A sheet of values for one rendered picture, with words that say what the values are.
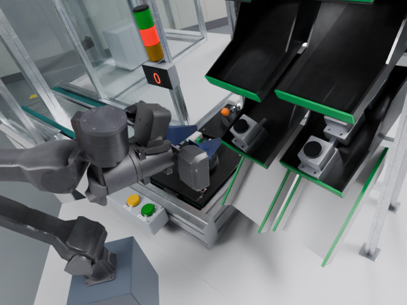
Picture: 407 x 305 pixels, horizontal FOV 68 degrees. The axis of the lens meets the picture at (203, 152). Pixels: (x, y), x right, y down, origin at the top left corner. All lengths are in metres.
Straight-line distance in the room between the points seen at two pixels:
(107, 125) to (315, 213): 0.51
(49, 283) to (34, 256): 1.41
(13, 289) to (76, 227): 1.82
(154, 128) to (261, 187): 0.41
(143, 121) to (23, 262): 2.13
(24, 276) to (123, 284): 1.76
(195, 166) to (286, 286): 0.51
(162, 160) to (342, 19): 0.38
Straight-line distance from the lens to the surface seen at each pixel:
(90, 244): 0.63
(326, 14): 0.57
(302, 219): 0.75
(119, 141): 0.40
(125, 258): 0.74
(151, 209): 0.91
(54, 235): 0.63
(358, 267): 0.89
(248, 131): 0.61
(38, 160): 0.48
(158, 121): 0.44
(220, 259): 0.90
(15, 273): 2.50
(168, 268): 0.92
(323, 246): 0.73
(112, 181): 0.44
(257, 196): 0.78
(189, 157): 0.43
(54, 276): 1.09
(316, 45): 0.57
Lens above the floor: 1.63
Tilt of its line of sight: 40 degrees down
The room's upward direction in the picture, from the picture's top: 16 degrees counter-clockwise
